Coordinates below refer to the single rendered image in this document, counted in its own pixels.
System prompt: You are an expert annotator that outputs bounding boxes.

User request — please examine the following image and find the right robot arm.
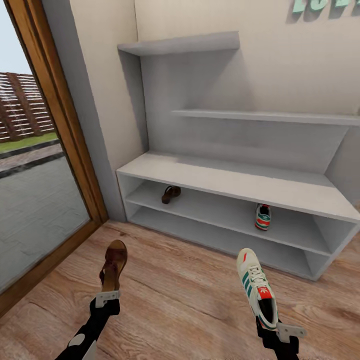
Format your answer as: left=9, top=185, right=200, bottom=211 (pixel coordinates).
left=256, top=316, right=307, bottom=360

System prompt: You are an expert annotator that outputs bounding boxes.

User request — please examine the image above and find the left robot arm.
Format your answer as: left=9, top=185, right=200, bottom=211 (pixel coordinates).
left=55, top=290, right=122, bottom=360

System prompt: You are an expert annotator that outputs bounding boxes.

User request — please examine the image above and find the gym shoe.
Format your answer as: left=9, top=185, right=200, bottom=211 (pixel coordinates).
left=237, top=247, right=280, bottom=331
left=255, top=202, right=271, bottom=231

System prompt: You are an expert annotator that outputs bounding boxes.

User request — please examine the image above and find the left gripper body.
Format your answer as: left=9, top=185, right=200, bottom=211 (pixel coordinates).
left=89, top=299, right=120, bottom=327

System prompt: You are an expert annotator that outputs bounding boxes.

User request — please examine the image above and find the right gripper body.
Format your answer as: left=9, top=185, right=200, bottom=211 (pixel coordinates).
left=260, top=327, right=299, bottom=360

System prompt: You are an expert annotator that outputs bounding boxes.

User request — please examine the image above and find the sandal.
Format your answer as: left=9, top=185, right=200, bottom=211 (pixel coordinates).
left=99, top=239, right=128, bottom=292
left=161, top=186, right=181, bottom=205

